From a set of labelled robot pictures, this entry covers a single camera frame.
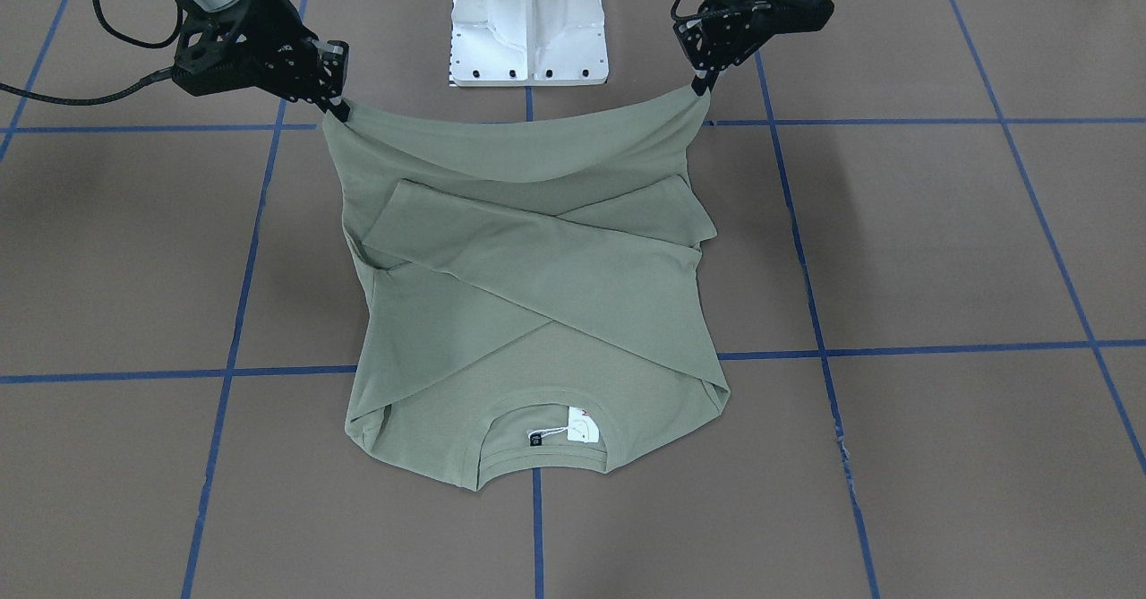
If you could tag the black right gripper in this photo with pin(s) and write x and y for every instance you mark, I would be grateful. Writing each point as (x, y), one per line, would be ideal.
(269, 19)

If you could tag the olive green long-sleeve shirt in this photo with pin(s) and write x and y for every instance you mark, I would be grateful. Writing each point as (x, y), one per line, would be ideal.
(511, 271)

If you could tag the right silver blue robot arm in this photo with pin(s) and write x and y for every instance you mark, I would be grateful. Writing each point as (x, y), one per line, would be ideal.
(228, 45)

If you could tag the white paper hang tag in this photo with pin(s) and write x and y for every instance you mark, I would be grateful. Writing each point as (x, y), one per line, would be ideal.
(581, 427)

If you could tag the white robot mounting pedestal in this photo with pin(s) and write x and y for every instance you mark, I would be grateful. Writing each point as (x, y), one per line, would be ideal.
(528, 44)

